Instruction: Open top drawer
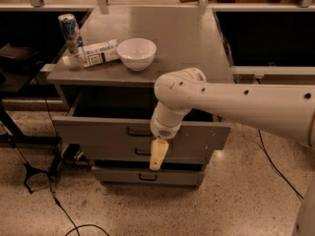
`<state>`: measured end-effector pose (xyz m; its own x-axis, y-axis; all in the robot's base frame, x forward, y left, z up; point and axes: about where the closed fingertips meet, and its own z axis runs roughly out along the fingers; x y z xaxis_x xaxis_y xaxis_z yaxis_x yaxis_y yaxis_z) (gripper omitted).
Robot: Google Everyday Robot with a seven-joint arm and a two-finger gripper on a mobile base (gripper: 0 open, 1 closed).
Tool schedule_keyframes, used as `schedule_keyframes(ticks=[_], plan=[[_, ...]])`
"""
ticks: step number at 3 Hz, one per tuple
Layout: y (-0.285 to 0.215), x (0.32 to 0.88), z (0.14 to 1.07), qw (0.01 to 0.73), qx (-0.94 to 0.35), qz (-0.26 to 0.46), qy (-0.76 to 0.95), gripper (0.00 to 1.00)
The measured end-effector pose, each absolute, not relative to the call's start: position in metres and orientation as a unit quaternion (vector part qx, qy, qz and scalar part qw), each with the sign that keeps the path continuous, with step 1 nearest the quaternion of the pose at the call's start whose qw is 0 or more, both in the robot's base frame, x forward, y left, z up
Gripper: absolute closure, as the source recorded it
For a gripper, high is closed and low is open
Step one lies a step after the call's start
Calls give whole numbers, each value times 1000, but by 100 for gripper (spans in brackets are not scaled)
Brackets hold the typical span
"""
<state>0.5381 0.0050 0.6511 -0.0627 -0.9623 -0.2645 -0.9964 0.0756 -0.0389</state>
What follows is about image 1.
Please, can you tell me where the grey middle drawer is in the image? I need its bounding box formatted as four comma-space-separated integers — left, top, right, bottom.
80, 144, 211, 165

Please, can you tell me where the black floor cable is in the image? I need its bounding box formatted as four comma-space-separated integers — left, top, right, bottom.
257, 130, 305, 202
33, 79, 110, 236

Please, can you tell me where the blue silver drink can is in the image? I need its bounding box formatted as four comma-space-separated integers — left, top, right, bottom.
58, 14, 83, 54

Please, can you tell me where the white ceramic bowl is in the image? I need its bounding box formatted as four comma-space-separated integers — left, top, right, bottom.
117, 38, 157, 71

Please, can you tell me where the black side table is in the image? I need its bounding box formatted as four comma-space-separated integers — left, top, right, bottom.
0, 43, 60, 148

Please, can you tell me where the black floor cable right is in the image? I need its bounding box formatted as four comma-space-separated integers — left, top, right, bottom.
257, 130, 305, 202

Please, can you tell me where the black tripod stand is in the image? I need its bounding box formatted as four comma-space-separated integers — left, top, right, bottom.
0, 121, 53, 195

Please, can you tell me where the grey top drawer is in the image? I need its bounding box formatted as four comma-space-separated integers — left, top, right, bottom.
53, 88, 230, 154

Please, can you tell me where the wire basket with items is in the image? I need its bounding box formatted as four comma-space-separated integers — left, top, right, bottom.
61, 144, 93, 166

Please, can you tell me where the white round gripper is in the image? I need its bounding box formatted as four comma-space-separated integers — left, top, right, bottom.
150, 117, 180, 171

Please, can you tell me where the grey bottom drawer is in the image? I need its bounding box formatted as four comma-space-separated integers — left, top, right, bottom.
92, 166, 205, 187

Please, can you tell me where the grey drawer cabinet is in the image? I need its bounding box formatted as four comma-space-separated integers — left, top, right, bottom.
48, 6, 231, 174

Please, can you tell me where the black floor cable left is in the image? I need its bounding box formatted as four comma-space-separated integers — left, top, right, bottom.
33, 79, 110, 236

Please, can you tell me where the white plastic bottle with label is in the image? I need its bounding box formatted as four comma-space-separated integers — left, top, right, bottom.
62, 39, 122, 68

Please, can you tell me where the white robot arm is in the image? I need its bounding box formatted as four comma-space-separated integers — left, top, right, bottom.
150, 68, 315, 170

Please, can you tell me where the grey drawer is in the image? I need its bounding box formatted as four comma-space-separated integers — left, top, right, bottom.
53, 88, 230, 154
80, 144, 211, 165
92, 166, 205, 187

